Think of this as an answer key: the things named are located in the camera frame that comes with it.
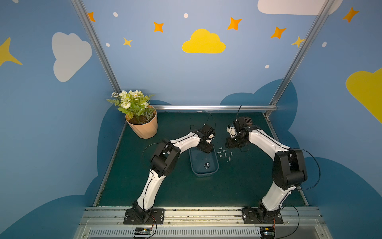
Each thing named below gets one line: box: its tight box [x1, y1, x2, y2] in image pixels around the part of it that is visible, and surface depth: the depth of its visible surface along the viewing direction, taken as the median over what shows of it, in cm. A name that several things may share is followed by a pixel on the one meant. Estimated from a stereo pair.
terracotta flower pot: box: [125, 105, 158, 139], surface depth 98 cm
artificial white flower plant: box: [106, 90, 156, 124], surface depth 87 cm
